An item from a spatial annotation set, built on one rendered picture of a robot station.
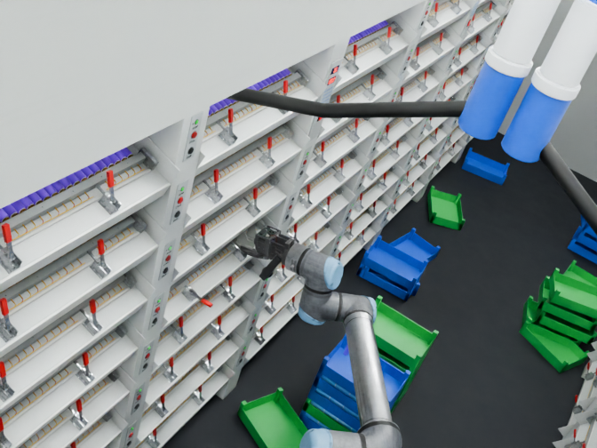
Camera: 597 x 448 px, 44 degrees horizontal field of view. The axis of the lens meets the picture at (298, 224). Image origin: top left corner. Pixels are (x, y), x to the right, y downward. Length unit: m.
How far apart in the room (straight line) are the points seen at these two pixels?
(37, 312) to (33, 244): 0.19
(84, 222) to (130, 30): 1.41
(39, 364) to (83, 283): 0.22
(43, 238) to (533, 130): 0.93
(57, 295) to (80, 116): 1.51
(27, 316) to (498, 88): 1.04
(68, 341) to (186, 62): 1.66
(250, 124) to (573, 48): 1.12
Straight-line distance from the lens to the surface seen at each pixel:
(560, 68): 1.08
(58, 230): 1.55
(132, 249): 1.82
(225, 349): 2.92
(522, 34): 1.09
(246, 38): 0.22
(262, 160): 2.22
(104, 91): 0.18
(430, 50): 3.39
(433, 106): 1.17
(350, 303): 2.32
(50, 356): 1.82
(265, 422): 3.16
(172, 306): 2.23
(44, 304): 1.66
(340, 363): 3.04
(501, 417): 3.67
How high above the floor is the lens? 2.46
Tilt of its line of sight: 36 degrees down
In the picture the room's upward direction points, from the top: 19 degrees clockwise
